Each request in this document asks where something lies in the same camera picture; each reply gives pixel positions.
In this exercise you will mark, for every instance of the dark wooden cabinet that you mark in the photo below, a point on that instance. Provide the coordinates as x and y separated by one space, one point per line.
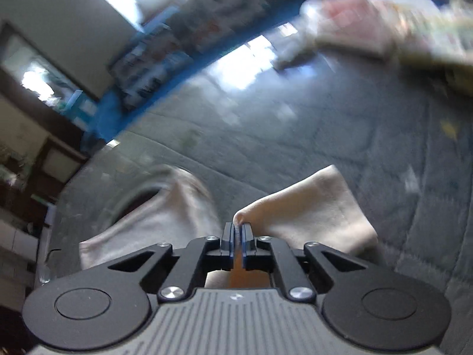
40 166

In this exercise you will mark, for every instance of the blue shelf with goods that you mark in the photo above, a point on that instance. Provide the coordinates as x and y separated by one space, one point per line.
155 55

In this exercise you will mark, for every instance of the white cloth garment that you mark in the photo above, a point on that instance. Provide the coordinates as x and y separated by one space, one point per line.
314 207

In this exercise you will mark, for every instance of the grey quilted mat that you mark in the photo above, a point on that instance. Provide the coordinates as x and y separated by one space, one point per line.
295 125

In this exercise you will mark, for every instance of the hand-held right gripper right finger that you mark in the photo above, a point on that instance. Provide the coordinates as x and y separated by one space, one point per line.
244 236

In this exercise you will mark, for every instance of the pile of folded clothes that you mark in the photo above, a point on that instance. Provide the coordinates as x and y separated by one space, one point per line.
388 26

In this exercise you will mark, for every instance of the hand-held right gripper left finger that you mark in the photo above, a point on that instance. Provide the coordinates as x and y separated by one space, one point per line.
230 237

